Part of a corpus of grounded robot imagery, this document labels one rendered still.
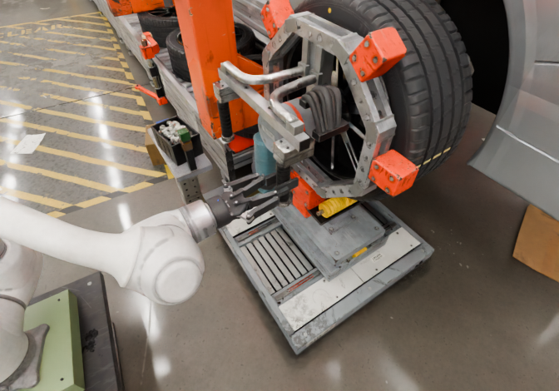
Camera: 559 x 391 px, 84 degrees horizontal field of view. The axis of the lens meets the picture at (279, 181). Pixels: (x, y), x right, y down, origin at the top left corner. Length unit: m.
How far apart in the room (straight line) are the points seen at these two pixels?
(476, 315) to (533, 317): 0.25
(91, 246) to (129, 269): 0.07
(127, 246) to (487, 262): 1.71
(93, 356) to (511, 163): 1.39
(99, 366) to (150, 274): 0.78
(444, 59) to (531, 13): 0.19
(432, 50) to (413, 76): 0.10
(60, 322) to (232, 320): 0.64
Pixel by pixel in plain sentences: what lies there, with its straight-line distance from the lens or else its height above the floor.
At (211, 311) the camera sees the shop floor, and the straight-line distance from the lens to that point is 1.55.
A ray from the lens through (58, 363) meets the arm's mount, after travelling 1.26.
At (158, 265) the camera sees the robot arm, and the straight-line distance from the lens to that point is 0.52.
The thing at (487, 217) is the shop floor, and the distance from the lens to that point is 2.14.
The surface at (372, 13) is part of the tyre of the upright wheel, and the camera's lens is 0.86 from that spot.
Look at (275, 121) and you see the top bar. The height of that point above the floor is 0.98.
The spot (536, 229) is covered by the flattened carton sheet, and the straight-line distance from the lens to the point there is 2.22.
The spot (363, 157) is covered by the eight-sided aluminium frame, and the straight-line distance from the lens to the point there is 0.85.
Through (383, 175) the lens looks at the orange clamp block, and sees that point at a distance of 0.83.
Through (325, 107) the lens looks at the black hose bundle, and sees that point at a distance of 0.74.
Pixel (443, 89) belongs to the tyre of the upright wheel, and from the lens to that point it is 0.89.
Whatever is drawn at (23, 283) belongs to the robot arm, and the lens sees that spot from 1.22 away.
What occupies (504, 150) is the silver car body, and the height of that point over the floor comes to 0.85.
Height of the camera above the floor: 1.41
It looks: 46 degrees down
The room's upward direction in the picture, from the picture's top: straight up
